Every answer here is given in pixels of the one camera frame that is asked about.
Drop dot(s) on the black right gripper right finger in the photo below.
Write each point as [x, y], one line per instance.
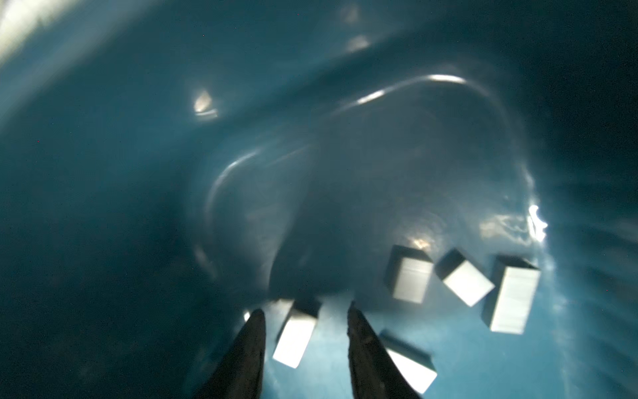
[373, 373]

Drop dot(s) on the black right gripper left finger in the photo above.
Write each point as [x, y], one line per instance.
[240, 373]

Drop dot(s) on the staple strip five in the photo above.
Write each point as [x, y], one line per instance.
[415, 366]

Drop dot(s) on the staple strip two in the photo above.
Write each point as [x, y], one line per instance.
[408, 274]

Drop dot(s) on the staple strip three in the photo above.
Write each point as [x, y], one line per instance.
[463, 278]

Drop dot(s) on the staple strip four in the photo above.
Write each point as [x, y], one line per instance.
[508, 306]

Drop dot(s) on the teal plastic tray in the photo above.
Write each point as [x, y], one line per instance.
[167, 167]

